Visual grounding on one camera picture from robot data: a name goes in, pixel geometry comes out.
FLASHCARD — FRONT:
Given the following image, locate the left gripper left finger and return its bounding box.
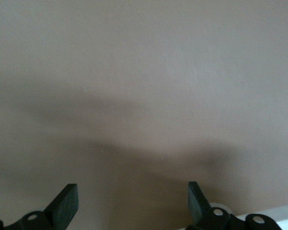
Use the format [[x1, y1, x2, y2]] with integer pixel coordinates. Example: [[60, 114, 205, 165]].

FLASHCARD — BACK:
[[0, 183, 79, 230]]

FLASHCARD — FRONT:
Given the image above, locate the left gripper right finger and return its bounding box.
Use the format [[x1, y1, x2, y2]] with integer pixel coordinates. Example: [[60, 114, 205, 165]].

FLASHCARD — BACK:
[[184, 181, 283, 230]]

